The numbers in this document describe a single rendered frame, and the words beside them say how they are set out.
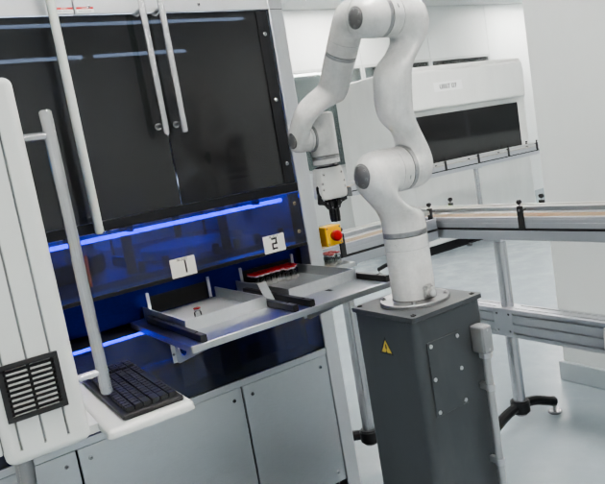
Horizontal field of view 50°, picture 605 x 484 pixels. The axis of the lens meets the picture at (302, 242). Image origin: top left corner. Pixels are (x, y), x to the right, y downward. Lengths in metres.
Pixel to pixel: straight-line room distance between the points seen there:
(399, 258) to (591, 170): 1.54
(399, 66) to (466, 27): 8.32
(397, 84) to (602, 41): 1.50
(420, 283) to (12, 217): 1.00
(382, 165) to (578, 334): 1.22
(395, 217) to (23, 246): 0.90
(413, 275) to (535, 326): 1.06
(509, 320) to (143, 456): 1.51
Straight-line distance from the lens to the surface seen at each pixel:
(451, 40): 9.74
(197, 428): 2.19
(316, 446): 2.45
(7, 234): 1.37
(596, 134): 3.08
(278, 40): 2.31
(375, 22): 1.65
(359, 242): 2.57
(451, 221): 2.81
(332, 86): 1.89
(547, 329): 2.68
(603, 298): 3.22
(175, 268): 2.06
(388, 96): 1.69
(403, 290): 1.76
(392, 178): 1.68
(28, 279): 1.38
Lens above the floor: 1.32
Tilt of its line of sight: 8 degrees down
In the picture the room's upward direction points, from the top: 10 degrees counter-clockwise
